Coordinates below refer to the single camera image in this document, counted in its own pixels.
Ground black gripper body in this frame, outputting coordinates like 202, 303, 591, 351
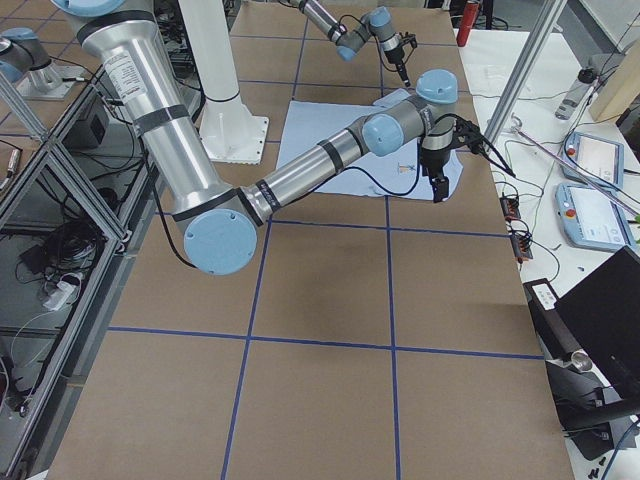
419, 147, 450, 186
382, 45, 405, 70

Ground light blue t-shirt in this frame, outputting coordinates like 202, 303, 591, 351
276, 89, 433, 200

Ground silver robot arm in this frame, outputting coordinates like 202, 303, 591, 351
280, 1, 418, 87
59, 1, 458, 275

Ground upper orange circuit board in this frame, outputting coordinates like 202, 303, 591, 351
499, 196, 521, 221

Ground orange circuit board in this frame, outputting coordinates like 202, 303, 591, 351
499, 196, 521, 221
510, 232, 533, 264

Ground lower orange circuit board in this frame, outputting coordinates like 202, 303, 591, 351
510, 232, 533, 264

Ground lower teach pendant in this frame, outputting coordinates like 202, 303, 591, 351
555, 182, 635, 252

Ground teach pendant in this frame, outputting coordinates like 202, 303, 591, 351
555, 182, 635, 252
562, 132, 624, 189

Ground upper teach pendant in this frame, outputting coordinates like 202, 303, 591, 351
562, 132, 624, 189

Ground grey water bottle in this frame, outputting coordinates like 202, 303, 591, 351
555, 67, 598, 120

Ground black box with white label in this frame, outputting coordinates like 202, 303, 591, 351
523, 279, 581, 361

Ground wooden block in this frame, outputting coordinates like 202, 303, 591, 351
590, 40, 640, 121

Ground black monitor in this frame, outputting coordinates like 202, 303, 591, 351
556, 247, 639, 398

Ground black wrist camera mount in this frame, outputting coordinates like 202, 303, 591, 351
452, 116, 516, 178
400, 32, 418, 49

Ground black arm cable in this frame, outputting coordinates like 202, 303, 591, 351
334, 13, 371, 36
152, 113, 476, 269

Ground aluminium frame post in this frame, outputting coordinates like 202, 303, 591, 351
484, 0, 567, 143

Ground white pedestal column with base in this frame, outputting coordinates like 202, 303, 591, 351
179, 0, 269, 164

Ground aluminium side frame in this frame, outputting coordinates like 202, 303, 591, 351
1, 43, 160, 479

